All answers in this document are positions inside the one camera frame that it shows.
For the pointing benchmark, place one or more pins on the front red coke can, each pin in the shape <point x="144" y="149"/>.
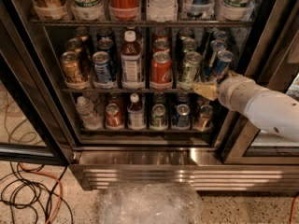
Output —
<point x="160" y="69"/>

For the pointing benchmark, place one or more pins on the middle blue pepsi can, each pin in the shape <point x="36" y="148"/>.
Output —
<point x="108" y="46"/>

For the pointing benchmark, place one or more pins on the stainless steel fridge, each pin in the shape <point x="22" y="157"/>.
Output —
<point x="232" y="154"/>

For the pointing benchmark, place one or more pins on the middle gold can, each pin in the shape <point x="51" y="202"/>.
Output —
<point x="75" y="44"/>

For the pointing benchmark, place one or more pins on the gold can bottom shelf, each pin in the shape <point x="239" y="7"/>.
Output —
<point x="204" y="117"/>

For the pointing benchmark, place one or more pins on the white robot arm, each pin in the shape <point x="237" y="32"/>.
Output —
<point x="271" y="111"/>

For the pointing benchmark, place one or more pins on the large coca-cola bottle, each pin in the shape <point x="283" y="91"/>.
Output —
<point x="124" y="10"/>

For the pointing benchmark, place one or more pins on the brown tea bottle shelf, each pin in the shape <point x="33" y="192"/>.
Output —
<point x="135" y="110"/>
<point x="131" y="58"/>

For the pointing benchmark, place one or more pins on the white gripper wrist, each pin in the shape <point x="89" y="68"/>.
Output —
<point x="234" y="92"/>

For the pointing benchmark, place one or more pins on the clear water bottle bottom shelf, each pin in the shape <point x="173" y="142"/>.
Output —
<point x="88" y="114"/>

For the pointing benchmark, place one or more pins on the brown tea bottle middle shelf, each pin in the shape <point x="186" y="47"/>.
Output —
<point x="131" y="58"/>

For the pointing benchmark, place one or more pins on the red can bottom shelf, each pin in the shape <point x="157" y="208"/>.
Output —
<point x="113" y="115"/>

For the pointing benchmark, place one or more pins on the blue can bottom shelf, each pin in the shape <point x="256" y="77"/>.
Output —
<point x="181" y="118"/>

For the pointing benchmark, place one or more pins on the blue pepsi can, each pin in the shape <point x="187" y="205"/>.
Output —
<point x="108" y="46"/>
<point x="102" y="67"/>

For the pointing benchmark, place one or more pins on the front gold can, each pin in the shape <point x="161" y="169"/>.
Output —
<point x="70" y="63"/>

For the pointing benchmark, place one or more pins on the front blue pepsi can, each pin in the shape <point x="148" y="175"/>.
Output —
<point x="102" y="67"/>

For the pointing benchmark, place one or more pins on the red coke can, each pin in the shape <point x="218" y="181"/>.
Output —
<point x="160" y="69"/>
<point x="161" y="45"/>

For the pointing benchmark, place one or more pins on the green can bottom shelf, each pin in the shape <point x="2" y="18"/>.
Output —
<point x="158" y="116"/>

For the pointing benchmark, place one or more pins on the middle red coke can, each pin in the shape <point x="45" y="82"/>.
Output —
<point x="161" y="45"/>

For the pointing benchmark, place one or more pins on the brown tea bottle bottom shelf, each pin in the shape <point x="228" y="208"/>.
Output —
<point x="135" y="110"/>

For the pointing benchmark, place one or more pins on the middle green can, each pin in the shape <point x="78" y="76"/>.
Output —
<point x="189" y="45"/>

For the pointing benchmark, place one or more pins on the clear plastic bag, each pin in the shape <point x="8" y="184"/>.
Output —
<point x="154" y="203"/>

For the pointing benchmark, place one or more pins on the front green can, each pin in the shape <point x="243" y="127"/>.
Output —
<point x="189" y="67"/>

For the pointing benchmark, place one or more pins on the red bull can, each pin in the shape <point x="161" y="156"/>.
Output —
<point x="214" y="47"/>
<point x="223" y="59"/>
<point x="220" y="35"/>

